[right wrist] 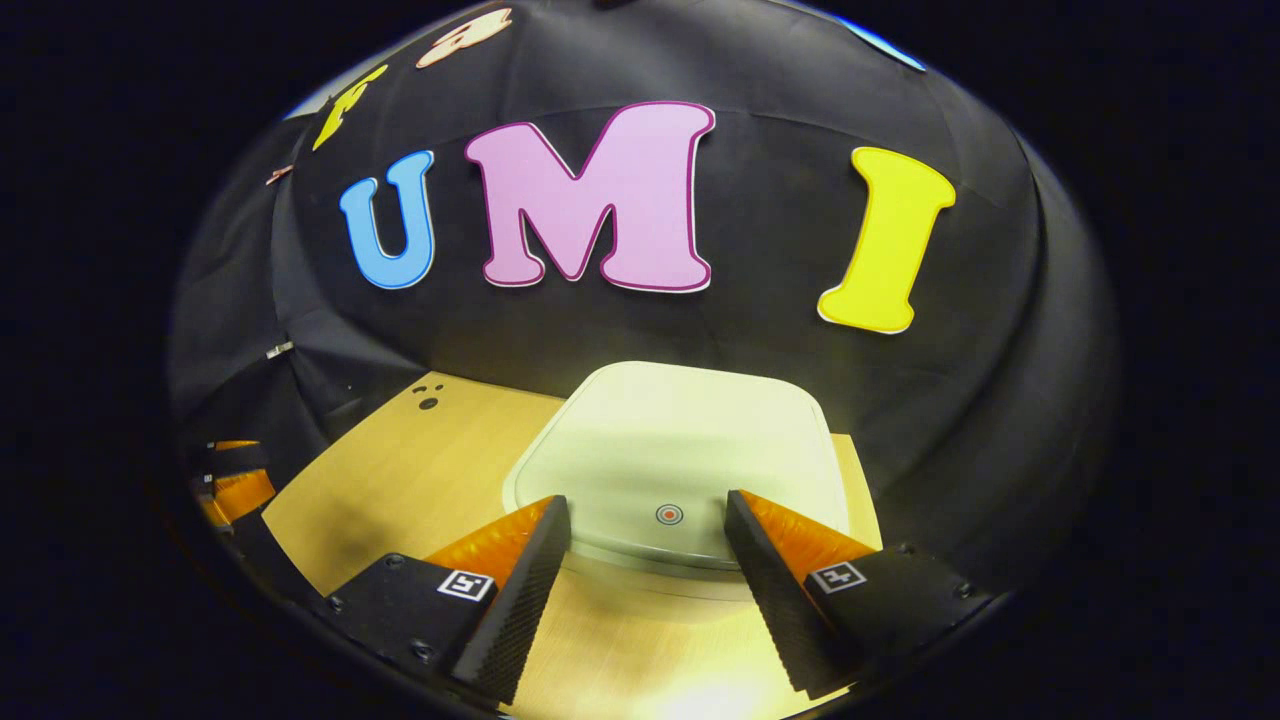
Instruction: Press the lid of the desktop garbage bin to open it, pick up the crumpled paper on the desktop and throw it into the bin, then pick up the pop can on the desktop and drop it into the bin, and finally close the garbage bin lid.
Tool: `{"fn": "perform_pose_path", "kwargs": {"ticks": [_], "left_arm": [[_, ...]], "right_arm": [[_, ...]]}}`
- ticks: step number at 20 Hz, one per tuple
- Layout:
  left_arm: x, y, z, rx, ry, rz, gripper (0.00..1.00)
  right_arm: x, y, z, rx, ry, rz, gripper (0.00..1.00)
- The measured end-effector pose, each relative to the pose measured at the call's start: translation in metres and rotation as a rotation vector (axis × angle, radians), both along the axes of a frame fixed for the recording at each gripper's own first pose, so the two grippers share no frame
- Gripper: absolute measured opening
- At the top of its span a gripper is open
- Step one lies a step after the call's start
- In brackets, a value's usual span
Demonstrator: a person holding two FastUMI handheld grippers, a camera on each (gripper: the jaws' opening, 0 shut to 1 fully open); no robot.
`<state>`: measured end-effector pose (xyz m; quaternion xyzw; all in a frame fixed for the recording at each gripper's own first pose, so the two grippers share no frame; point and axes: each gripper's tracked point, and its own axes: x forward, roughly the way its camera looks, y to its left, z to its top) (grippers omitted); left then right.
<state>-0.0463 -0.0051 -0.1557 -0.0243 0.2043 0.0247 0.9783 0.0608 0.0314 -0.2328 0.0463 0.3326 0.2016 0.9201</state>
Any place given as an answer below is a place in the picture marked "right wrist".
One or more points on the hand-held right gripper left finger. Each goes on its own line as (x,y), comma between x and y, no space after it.
(525,600)

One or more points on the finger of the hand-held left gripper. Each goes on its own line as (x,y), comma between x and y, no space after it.
(245,492)
(238,445)

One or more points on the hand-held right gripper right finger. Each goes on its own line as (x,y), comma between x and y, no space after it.
(770,600)

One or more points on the pale green garbage bin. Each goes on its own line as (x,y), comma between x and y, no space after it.
(680,440)

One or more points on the wooden desktop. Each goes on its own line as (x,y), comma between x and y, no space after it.
(420,480)

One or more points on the silver cloth clip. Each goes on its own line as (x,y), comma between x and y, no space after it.
(279,349)

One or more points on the black backdrop cloth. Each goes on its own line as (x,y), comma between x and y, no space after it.
(780,330)

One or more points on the red cloth clip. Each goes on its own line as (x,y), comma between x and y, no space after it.
(279,174)

